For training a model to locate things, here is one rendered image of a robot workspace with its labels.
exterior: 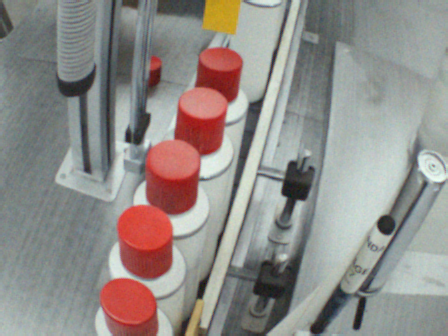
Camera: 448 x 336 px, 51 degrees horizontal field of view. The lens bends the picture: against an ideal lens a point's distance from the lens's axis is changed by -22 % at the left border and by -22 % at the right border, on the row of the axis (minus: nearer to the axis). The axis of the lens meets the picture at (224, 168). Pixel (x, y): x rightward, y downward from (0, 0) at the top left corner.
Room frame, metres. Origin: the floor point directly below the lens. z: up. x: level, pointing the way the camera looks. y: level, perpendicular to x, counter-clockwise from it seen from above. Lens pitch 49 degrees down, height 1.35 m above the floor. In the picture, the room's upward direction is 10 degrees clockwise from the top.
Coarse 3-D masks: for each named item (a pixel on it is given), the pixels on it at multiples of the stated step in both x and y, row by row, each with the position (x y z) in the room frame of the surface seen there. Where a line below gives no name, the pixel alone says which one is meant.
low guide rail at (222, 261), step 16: (288, 16) 0.69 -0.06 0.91; (288, 32) 0.64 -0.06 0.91; (288, 48) 0.60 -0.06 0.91; (272, 80) 0.52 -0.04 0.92; (272, 96) 0.49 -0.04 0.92; (272, 112) 0.47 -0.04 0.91; (256, 128) 0.44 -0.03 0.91; (256, 144) 0.41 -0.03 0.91; (256, 160) 0.39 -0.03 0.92; (240, 192) 0.35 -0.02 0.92; (240, 208) 0.33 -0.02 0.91; (240, 224) 0.31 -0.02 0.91; (224, 240) 0.29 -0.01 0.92; (224, 256) 0.27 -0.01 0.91; (224, 272) 0.26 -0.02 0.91; (208, 288) 0.24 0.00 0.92; (208, 304) 0.22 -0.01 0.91; (208, 320) 0.20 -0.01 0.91
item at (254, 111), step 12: (288, 0) 0.80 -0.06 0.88; (288, 12) 0.76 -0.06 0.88; (264, 96) 0.53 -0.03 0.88; (252, 108) 0.50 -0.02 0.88; (252, 120) 0.48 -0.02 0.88; (252, 132) 0.46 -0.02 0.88; (240, 156) 0.42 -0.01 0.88; (240, 168) 0.41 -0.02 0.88; (228, 216) 0.35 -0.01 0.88; (216, 252) 0.30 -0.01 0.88; (204, 288) 0.26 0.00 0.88
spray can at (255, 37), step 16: (256, 0) 0.51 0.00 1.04; (272, 0) 0.51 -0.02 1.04; (240, 16) 0.51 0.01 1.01; (256, 16) 0.50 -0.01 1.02; (272, 16) 0.51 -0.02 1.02; (240, 32) 0.51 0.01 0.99; (256, 32) 0.50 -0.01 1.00; (272, 32) 0.51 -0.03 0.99; (240, 48) 0.51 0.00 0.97; (256, 48) 0.50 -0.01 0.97; (272, 48) 0.52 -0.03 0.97; (256, 64) 0.50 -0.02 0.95; (256, 80) 0.51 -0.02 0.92; (256, 96) 0.51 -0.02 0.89
